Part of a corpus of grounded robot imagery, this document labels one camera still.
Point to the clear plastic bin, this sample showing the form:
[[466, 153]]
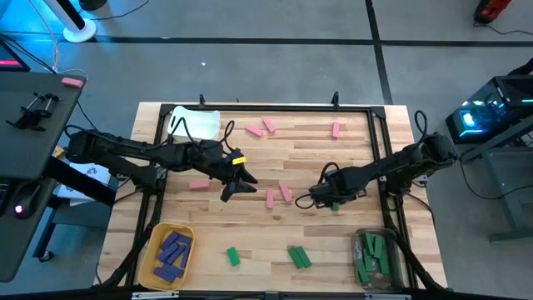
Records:
[[387, 283]]

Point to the white plastic bin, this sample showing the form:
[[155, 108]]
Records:
[[200, 123]]

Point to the black computer mouse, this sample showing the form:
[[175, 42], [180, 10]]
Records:
[[27, 200]]

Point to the small yellow object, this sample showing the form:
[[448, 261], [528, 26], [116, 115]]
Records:
[[59, 151]]

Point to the black desk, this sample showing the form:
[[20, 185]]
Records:
[[33, 141]]

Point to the yellow tape tag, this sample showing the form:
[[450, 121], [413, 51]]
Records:
[[238, 160]]

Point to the black monitor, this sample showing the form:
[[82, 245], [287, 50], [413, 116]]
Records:
[[10, 58]]

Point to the pink block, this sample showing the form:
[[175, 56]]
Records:
[[270, 198], [72, 82], [285, 192], [254, 131], [335, 129], [199, 185], [269, 125]]

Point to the black bar clamp tool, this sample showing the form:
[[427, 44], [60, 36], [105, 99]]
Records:
[[31, 118]]

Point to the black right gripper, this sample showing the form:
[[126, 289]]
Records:
[[337, 189]]

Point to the green block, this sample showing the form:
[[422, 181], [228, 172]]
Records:
[[295, 258], [304, 256], [362, 273], [368, 264], [335, 206], [384, 263], [378, 246], [369, 243], [233, 256]]

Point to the grey metal stand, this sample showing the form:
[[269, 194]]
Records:
[[516, 196]]

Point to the computer case with lights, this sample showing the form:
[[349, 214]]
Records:
[[499, 100]]

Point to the backlit keyboard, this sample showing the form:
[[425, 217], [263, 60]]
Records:
[[3, 191]]

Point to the purple block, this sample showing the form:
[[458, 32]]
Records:
[[170, 240], [183, 239], [163, 275], [168, 251], [176, 254], [173, 270], [185, 256]]

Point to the white printed paper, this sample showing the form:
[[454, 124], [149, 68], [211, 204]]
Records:
[[91, 171]]

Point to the white tower fan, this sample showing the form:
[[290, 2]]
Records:
[[81, 31]]

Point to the black table clamp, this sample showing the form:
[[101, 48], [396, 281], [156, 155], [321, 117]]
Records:
[[335, 99], [202, 101]]

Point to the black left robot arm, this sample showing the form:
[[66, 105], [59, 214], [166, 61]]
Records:
[[125, 148]]

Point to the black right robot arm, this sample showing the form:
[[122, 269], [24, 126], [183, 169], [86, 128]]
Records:
[[395, 166]]

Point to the red device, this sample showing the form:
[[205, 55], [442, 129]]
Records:
[[493, 8]]

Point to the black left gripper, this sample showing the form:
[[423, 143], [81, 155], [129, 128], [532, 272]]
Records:
[[216, 162]]

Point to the yellow plastic bin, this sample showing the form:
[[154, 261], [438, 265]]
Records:
[[146, 271]]

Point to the black round stand base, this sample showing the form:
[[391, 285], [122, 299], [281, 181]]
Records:
[[92, 4]]

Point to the grey desk foot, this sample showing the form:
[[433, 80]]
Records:
[[83, 214]]

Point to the silver metal bracket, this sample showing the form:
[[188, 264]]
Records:
[[154, 295]]

